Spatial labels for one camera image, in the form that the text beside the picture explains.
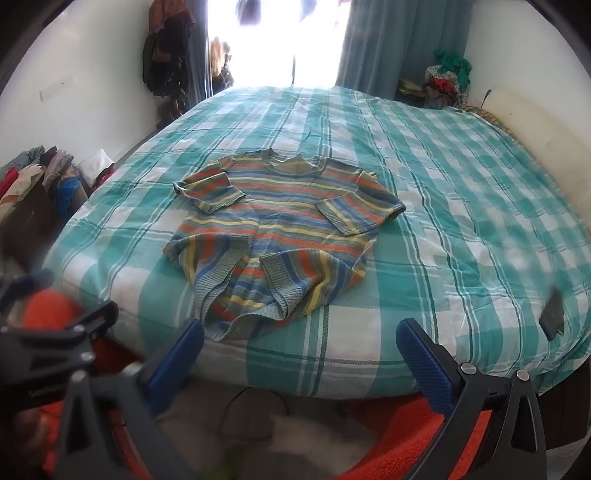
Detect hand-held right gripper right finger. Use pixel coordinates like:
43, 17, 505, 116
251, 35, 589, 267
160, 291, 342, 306
396, 318, 548, 480

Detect white wall plate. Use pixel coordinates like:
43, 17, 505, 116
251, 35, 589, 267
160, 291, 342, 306
39, 76, 75, 101

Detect pile of mixed clothes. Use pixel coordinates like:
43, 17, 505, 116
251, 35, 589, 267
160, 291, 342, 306
0, 145, 116, 222

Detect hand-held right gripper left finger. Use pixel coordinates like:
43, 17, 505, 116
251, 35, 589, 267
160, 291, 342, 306
55, 318, 205, 480

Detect brown hanging garment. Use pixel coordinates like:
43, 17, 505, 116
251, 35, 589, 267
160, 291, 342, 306
211, 38, 236, 89

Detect colourful clothes heap with green cloth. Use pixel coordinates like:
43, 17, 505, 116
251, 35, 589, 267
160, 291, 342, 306
397, 48, 474, 110

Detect orange fleece garment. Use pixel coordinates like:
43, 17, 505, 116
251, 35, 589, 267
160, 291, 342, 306
18, 288, 495, 480

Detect teal checked bed blanket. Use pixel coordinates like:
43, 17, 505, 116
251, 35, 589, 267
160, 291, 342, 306
44, 85, 591, 400

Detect white fluffy rug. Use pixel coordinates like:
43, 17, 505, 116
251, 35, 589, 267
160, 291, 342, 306
157, 383, 370, 480

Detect dark flat object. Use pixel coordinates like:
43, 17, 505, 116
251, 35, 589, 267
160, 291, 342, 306
539, 288, 566, 342

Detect yellow patterned sheet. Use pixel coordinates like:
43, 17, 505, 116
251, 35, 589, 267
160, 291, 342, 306
462, 105, 522, 139

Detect black cable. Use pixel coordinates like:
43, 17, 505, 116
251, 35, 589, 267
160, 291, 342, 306
219, 387, 291, 439

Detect dark brown box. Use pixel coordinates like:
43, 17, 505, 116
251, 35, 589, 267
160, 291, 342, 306
0, 185, 61, 273

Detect blue-grey curtain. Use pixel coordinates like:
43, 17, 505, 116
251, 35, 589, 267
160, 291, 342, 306
335, 0, 472, 100
185, 0, 213, 104

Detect striped knit sweater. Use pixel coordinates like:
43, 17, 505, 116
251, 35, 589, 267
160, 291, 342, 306
161, 148, 407, 342

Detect dark clothes hanging on wall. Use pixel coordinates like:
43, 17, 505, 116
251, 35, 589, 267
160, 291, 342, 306
141, 0, 197, 116

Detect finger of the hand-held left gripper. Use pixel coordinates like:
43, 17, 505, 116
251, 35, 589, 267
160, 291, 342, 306
0, 300, 120, 411
0, 270, 55, 315

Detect cream padded headboard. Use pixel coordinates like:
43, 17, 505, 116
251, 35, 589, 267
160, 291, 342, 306
480, 85, 591, 222

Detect dark wooden bed frame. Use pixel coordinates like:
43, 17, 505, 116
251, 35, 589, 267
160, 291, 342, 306
536, 376, 591, 455

